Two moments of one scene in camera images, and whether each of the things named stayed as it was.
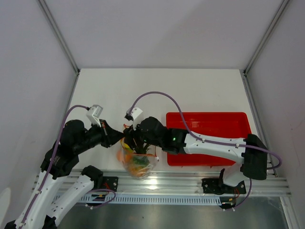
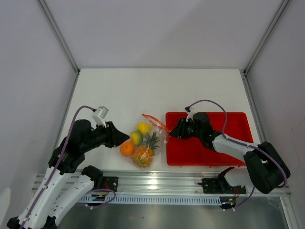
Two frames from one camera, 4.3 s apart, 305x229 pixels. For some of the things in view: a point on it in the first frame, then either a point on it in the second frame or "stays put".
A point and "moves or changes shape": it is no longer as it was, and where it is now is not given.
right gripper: x=130 y=134 → x=178 y=131
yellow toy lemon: x=126 y=146 moves or changes shape
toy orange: x=120 y=155 → x=127 y=149
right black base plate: x=217 y=186 stays put
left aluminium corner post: x=61 y=41 stays put
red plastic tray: x=234 y=125 stays put
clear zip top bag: x=138 y=165 moves or changes shape
